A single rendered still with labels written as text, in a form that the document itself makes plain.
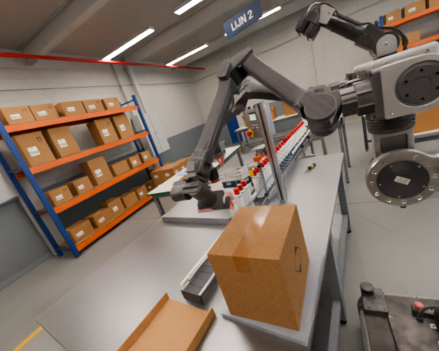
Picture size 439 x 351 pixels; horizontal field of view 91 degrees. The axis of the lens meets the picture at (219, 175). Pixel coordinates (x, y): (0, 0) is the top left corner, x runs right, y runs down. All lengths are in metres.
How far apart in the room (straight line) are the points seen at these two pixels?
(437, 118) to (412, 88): 2.11
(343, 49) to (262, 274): 8.49
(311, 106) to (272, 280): 0.49
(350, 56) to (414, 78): 8.23
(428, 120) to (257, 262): 2.33
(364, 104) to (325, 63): 8.10
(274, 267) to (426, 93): 0.54
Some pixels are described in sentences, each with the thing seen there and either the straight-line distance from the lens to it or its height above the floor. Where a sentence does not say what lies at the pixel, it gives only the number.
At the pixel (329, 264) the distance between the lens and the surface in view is 1.53.
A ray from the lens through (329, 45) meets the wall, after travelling 8.88.
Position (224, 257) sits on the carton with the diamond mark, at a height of 1.11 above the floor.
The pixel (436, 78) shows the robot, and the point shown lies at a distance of 0.68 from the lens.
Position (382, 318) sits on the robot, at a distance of 1.65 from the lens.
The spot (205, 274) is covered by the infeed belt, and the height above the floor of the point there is 0.88.
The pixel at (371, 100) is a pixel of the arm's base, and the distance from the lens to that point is 0.65.
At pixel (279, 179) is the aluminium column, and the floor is 1.00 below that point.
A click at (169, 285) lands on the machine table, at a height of 0.83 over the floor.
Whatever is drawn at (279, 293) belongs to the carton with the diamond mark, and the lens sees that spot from 0.73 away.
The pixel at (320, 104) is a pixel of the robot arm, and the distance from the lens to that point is 0.63.
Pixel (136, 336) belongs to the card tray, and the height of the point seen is 0.84.
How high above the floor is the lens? 1.53
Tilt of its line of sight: 16 degrees down
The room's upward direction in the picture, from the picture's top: 18 degrees counter-clockwise
